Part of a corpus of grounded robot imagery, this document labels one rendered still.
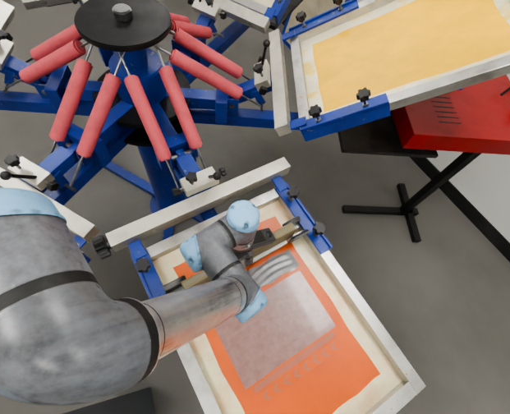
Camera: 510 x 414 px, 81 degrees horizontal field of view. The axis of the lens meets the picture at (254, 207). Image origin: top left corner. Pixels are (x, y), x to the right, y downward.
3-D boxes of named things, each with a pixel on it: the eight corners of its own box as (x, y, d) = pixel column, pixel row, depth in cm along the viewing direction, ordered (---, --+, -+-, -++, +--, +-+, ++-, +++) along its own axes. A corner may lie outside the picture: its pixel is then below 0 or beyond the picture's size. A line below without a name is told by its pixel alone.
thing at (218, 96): (267, 140, 134) (272, 120, 124) (85, 213, 108) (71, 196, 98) (188, 34, 163) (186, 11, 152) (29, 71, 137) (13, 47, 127)
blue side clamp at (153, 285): (186, 335, 92) (185, 333, 86) (172, 344, 91) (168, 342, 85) (149, 254, 103) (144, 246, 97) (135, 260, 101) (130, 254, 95)
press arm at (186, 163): (211, 195, 111) (211, 187, 106) (196, 201, 109) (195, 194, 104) (191, 160, 117) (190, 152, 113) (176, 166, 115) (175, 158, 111)
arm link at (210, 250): (203, 282, 60) (246, 251, 64) (174, 239, 64) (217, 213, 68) (204, 291, 67) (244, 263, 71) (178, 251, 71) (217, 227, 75)
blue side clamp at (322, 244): (326, 253, 111) (333, 246, 104) (315, 259, 109) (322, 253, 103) (282, 190, 121) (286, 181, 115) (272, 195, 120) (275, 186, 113)
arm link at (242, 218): (217, 209, 66) (247, 190, 69) (217, 229, 76) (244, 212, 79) (238, 236, 64) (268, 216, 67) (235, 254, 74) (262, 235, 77)
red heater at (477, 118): (488, 88, 159) (507, 68, 148) (526, 158, 137) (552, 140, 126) (378, 78, 152) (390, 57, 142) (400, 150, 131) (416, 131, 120)
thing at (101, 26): (210, 213, 217) (204, 29, 98) (157, 238, 204) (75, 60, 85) (186, 172, 231) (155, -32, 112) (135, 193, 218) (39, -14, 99)
